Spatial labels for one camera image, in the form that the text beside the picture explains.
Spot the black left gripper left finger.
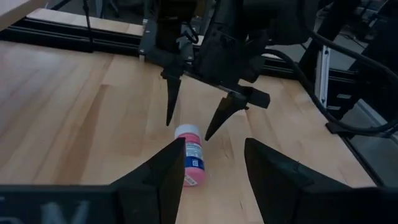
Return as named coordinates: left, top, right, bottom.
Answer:
left=0, top=138, right=187, bottom=224

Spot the silver aluminium bracket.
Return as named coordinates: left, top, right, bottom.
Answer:
left=313, top=45, right=331, bottom=109

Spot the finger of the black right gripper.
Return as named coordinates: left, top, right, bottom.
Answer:
left=204, top=86, right=271, bottom=142
left=161, top=72, right=183, bottom=127

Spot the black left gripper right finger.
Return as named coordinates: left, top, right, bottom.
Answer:
left=244, top=138, right=398, bottom=224

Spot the pink bottle white cap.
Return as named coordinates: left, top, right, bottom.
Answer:
left=174, top=124, right=206, bottom=187

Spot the thick black cable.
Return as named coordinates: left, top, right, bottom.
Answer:
left=309, top=29, right=398, bottom=82
left=264, top=48, right=398, bottom=136

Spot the black frame post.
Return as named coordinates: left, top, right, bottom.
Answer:
left=298, top=0, right=363, bottom=74

